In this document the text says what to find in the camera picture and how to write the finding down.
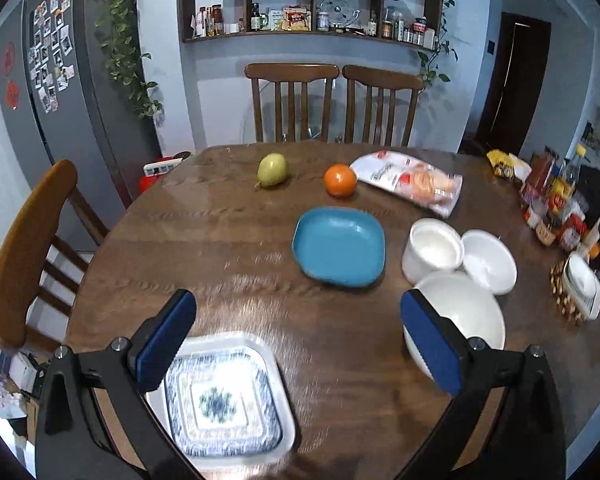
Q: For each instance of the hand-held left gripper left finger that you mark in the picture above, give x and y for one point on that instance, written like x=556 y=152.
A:
x=165 y=340

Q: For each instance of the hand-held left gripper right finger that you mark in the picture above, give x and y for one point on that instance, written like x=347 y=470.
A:
x=430 y=340

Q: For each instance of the large white bowl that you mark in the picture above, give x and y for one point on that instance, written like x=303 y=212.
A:
x=465 y=315

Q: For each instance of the small white bowl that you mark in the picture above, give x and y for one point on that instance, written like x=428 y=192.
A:
x=490 y=262

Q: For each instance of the white square dish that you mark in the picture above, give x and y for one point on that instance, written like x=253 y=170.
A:
x=272 y=365

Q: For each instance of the white ramekin cup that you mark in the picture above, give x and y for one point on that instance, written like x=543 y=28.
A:
x=432 y=252

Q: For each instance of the red plastic stool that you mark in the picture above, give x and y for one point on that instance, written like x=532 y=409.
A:
x=152 y=182

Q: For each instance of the brown sauce jar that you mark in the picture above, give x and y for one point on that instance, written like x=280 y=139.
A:
x=547 y=232

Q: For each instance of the dark-rimmed white bowl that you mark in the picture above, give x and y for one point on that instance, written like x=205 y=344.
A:
x=582 y=282

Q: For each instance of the small white-lidded jar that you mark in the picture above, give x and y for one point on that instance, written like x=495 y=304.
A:
x=535 y=215

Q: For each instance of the white snack bag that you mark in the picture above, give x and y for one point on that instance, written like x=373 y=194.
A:
x=405 y=177

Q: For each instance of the crumpled white paper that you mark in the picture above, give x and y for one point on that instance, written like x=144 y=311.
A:
x=11 y=405

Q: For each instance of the wooden chair with curved backrest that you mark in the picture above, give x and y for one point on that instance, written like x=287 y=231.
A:
x=25 y=240

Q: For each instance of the red chili sauce jar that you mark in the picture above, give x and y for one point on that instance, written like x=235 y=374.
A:
x=572 y=232

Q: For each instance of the orange fruit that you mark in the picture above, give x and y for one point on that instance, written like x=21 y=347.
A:
x=340 y=180

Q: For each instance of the yellow snack packet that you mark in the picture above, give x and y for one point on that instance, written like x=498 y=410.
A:
x=502 y=165

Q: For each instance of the red ketchup bottle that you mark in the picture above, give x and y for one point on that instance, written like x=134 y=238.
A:
x=536 y=180

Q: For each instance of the white tube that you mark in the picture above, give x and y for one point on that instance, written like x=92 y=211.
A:
x=592 y=237

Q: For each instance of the green pear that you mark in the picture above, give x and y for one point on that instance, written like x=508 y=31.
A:
x=271 y=170

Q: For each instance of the yellow-capped sauce bottle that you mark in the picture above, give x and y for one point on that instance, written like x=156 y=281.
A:
x=566 y=185

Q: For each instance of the grey refrigerator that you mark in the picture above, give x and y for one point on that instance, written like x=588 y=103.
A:
x=85 y=90

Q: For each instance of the wooden slatted chair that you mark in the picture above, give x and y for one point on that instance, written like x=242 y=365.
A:
x=290 y=71
x=380 y=76

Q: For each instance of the small hanging vine plant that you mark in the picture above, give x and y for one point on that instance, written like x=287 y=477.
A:
x=435 y=67

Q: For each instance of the dark wooden door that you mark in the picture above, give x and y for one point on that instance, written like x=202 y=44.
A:
x=517 y=80

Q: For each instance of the square red fridge sticker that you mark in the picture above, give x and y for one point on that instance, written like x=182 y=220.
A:
x=13 y=94

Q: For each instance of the long hanging vine plant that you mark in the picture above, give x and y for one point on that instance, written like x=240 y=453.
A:
x=122 y=50

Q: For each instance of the row of spice jars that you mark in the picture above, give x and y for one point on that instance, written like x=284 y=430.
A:
x=405 y=27

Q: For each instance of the group of fridge photos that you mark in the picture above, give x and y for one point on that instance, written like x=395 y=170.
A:
x=50 y=45

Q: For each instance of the round red fridge sticker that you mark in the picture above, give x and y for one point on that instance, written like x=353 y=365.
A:
x=9 y=59

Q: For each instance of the dark glass bottle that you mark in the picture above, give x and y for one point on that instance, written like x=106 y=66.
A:
x=256 y=17

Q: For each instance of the glass pot lid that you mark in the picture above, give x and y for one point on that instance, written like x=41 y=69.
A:
x=337 y=7

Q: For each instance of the red snack packet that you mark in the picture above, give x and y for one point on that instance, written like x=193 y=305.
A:
x=295 y=19

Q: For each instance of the black wall switch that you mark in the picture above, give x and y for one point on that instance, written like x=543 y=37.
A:
x=491 y=47

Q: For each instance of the wooden wall shelf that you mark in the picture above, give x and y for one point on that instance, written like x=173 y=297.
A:
x=305 y=35

